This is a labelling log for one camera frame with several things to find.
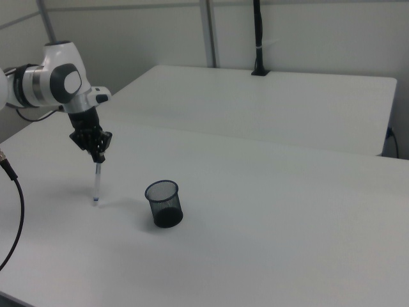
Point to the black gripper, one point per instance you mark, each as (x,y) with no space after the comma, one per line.
(84,123)

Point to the white marker with blue cap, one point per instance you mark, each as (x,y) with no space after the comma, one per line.
(97,185)

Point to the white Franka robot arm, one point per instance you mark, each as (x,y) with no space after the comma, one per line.
(48,83)

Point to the black mesh pen cup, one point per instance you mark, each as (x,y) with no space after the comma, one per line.
(168,215)

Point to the white rectangular table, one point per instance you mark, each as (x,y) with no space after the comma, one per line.
(255,102)

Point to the black pole with clamp base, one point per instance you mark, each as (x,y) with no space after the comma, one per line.
(258,32)

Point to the thin grey wall frame post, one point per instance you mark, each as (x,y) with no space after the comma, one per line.
(47,22)

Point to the wide grey wall frame post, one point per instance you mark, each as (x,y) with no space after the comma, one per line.
(210,32)

